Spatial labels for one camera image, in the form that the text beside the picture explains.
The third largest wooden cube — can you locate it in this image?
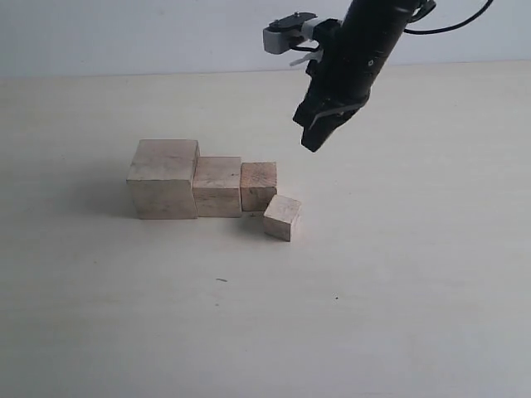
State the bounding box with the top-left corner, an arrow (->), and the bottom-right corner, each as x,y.
240,162 -> 277,211

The smallest wooden cube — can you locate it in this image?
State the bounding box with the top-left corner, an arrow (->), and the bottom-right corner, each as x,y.
263,194 -> 301,242

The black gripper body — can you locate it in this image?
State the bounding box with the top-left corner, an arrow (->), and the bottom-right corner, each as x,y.
304,18 -> 394,115

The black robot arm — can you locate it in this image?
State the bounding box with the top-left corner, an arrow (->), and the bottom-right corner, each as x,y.
293,0 -> 419,152

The second largest wooden cube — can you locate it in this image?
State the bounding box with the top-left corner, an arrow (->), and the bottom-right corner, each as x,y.
192,157 -> 242,218

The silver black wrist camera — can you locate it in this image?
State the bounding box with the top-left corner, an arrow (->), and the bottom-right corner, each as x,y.
262,12 -> 325,55

